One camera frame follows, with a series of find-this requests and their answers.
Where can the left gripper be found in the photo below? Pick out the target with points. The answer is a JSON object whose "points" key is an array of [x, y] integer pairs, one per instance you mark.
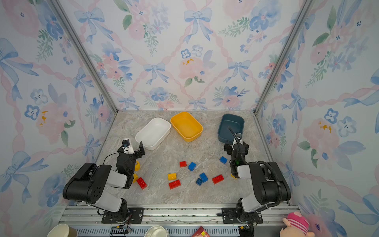
{"points": [[130, 152]]}

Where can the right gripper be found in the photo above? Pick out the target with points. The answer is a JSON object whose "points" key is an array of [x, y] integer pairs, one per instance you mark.
{"points": [[237, 148]]}

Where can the blue lego brick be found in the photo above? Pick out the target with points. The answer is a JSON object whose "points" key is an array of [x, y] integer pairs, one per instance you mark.
{"points": [[203, 177], [192, 166], [223, 160]]}

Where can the white plastic container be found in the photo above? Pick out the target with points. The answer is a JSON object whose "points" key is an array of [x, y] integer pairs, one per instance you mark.
{"points": [[153, 133]]}

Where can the dark teal plastic container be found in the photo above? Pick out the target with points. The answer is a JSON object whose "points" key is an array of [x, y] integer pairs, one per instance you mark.
{"points": [[236, 123]]}

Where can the yellow plastic container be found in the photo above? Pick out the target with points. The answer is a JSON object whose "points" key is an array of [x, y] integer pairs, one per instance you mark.
{"points": [[186, 126]]}

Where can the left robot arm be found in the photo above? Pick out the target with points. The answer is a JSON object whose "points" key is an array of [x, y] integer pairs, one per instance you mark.
{"points": [[88, 185]]}

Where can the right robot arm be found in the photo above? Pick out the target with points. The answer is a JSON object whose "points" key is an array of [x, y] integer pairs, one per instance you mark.
{"points": [[269, 185]]}

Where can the yellow round lego piece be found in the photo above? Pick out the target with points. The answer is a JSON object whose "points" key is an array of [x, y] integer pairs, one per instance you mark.
{"points": [[137, 166]]}

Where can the red lego brick left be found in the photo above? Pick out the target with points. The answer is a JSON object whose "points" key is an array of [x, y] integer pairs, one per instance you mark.
{"points": [[142, 183]]}

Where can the red lego brick right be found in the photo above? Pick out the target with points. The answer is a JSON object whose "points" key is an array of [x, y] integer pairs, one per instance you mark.
{"points": [[217, 179]]}

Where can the small red lego brick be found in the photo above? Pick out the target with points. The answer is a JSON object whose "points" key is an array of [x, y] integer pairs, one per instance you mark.
{"points": [[183, 163]]}

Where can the long red lego centre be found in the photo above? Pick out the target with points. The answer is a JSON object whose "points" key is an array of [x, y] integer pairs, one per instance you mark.
{"points": [[174, 184]]}

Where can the small dark blue lego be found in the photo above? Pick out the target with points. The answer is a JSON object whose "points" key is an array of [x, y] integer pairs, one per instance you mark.
{"points": [[199, 182]]}

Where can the white bowl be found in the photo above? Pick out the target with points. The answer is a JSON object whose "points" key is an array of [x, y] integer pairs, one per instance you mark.
{"points": [[156, 231]]}

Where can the red packet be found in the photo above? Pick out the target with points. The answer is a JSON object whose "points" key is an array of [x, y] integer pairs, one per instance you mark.
{"points": [[200, 232]]}

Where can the pink plush toy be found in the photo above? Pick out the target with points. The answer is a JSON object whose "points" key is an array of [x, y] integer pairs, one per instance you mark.
{"points": [[296, 226]]}

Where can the beige paper cup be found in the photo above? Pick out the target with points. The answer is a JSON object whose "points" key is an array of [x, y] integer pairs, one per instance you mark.
{"points": [[63, 230]]}

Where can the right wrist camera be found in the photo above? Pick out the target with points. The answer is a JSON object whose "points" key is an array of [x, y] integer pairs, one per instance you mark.
{"points": [[239, 137]]}

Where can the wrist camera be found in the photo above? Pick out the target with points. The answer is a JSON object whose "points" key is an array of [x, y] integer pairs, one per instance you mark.
{"points": [[239, 137], [125, 143]]}

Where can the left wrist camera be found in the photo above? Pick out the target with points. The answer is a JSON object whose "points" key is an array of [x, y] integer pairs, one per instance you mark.
{"points": [[125, 143]]}

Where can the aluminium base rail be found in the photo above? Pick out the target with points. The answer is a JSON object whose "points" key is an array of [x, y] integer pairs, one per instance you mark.
{"points": [[178, 220]]}

